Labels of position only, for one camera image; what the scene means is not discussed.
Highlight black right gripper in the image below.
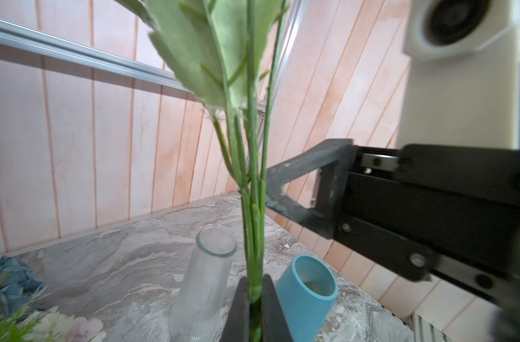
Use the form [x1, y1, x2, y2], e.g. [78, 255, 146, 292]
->
[335, 145, 520, 303]

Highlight pink white green bouquet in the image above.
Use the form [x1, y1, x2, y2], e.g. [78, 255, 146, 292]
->
[0, 292, 107, 341]

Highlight purple white flower bouquet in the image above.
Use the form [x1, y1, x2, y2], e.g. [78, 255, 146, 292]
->
[123, 1, 291, 341]

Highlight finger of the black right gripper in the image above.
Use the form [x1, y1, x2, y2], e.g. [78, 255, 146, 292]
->
[266, 138, 354, 239]

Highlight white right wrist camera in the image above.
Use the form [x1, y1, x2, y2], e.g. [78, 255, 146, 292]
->
[396, 1, 520, 150]

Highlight teal cylindrical vase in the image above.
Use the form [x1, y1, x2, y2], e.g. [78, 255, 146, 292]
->
[276, 255, 339, 341]

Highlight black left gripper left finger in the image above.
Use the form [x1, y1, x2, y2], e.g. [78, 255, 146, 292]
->
[220, 277, 249, 342]

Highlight clear ribbed glass vase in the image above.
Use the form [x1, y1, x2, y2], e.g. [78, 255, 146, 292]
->
[169, 225, 237, 341]

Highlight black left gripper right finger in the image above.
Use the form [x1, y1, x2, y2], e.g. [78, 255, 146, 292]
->
[261, 274, 293, 342]

